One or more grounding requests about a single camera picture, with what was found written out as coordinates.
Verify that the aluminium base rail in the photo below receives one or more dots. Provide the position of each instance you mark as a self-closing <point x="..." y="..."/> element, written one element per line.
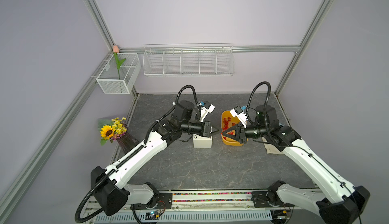
<point x="218" y="200"/>

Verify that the beige cloth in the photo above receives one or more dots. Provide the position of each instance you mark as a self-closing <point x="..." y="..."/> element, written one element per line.
<point x="270" y="149"/>

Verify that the small white mesh basket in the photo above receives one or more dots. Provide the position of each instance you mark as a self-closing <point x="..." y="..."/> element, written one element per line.
<point x="108" y="79"/>

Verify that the red sleeves pile in tray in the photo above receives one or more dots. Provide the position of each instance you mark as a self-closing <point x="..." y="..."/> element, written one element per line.
<point x="227" y="122"/>

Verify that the sunflower bouquet in vase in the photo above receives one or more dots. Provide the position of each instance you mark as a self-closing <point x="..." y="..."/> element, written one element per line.
<point x="116" y="131"/>

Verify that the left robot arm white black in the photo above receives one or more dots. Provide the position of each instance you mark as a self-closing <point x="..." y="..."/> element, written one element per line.
<point x="110" y="190"/>

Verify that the white box with screws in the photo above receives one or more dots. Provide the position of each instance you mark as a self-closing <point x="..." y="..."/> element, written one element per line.
<point x="202" y="142"/>

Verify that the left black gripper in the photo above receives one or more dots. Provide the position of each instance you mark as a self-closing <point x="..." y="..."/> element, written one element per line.
<point x="206" y="129"/>

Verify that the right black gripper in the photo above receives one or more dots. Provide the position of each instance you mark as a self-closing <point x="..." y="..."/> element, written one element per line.
<point x="240" y="132"/>

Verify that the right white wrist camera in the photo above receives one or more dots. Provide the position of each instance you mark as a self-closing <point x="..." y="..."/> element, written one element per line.
<point x="239" y="112"/>

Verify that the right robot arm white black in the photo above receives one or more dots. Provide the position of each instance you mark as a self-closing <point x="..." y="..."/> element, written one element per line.
<point x="338" y="201"/>

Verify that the long white wire basket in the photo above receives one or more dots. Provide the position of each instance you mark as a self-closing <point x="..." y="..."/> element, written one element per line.
<point x="182" y="60"/>

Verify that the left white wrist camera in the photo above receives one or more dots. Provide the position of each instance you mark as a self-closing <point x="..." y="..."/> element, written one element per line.
<point x="206" y="108"/>

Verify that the yellow plastic tray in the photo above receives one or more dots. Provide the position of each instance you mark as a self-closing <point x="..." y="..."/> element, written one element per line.
<point x="225" y="140"/>

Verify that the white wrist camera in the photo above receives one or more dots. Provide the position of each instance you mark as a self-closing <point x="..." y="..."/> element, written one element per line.
<point x="239" y="112"/>
<point x="206" y="108"/>

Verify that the artificial pink tulip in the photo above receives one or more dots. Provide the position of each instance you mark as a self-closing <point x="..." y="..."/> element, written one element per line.
<point x="119" y="62"/>

